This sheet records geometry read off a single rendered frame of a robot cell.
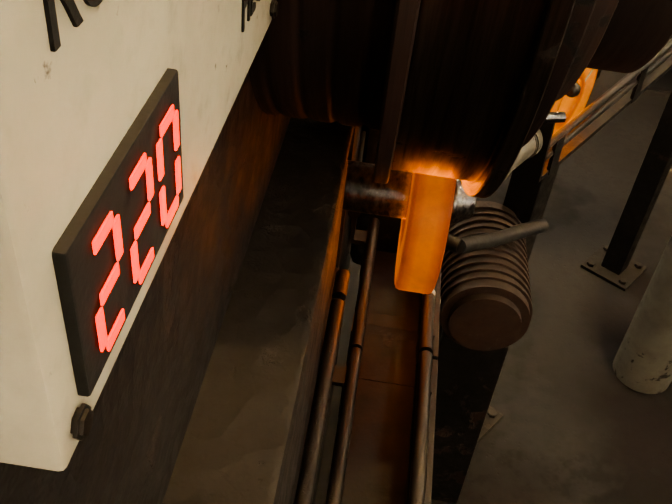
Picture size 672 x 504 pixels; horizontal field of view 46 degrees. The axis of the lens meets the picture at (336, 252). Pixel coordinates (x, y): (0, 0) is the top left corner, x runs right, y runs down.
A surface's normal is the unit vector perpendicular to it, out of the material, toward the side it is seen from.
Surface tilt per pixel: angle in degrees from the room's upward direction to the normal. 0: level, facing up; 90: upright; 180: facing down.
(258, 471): 0
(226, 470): 0
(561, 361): 0
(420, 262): 92
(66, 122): 90
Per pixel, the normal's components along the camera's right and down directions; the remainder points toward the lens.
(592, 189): 0.08, -0.76
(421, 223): -0.07, 0.24
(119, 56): 0.99, 0.14
